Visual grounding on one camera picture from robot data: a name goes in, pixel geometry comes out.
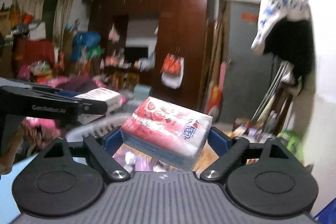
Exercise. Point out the grey door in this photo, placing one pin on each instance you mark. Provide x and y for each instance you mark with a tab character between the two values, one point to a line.
249	61

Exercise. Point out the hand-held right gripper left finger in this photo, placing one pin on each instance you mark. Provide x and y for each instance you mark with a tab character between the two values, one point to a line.
113	140

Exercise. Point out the green plastic bag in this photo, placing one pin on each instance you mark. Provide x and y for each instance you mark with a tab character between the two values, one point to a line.
291	142

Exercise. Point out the brown wooden wardrobe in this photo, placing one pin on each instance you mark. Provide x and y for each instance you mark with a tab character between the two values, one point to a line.
168	35

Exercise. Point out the white plastic basket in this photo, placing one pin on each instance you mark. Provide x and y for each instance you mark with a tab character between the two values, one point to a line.
99	125

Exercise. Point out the red white tissue pack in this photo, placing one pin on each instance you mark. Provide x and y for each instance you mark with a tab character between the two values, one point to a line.
168	129

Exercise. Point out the blue shopping bag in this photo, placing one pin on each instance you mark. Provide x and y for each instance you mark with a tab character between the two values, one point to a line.
326	214

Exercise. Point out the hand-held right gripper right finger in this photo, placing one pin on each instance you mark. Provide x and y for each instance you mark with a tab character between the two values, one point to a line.
218	141

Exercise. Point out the white box with pink side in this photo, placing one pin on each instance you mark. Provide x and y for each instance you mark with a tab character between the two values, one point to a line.
101	96

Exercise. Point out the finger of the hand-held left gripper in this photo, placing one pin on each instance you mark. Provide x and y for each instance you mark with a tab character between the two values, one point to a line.
56	91
93	106

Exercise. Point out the wooden planks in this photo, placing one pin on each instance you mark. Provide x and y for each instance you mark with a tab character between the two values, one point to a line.
217	56

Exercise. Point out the purple printed packet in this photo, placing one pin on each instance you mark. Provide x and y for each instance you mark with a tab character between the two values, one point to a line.
139	161

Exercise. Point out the beige curtains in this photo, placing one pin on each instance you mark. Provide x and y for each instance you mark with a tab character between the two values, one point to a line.
29	8

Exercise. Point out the red and white plastic bag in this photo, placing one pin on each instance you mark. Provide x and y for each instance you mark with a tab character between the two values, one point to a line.
172	70

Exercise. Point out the black television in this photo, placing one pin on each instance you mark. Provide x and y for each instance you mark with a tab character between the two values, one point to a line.
137	53

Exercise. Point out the red sofa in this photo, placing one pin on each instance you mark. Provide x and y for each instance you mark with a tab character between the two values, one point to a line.
34	52

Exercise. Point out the small pink white plastic bag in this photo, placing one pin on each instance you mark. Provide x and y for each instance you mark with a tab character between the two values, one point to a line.
114	33

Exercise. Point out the metal folding rack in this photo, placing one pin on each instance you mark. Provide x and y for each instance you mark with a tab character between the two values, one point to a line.
273	92

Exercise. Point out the teal box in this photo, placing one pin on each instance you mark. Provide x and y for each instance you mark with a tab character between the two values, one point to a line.
142	91

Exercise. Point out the blue plastic bags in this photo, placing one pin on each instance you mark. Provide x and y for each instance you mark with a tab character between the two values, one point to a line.
85	45

